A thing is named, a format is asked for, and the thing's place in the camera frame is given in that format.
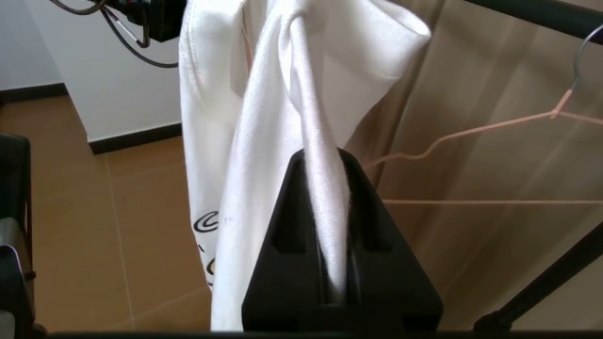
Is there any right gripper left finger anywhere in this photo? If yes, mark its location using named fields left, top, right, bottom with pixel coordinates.
left=240, top=149, right=327, bottom=332

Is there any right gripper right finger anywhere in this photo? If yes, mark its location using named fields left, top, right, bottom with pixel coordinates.
left=336, top=148, right=445, bottom=332

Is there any white printed t-shirt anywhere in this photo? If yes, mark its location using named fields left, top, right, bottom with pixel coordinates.
left=178, top=0, right=432, bottom=332

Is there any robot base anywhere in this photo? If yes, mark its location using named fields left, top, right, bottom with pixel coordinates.
left=0, top=133, right=38, bottom=339

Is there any pink clothes hanger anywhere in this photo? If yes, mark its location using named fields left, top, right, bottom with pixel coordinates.
left=365, top=23, right=603, bottom=206

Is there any black clothes rack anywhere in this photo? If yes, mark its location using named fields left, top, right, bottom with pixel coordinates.
left=464, top=0, right=603, bottom=333

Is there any beige curtain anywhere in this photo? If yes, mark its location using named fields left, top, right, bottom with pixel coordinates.
left=242, top=0, right=603, bottom=331

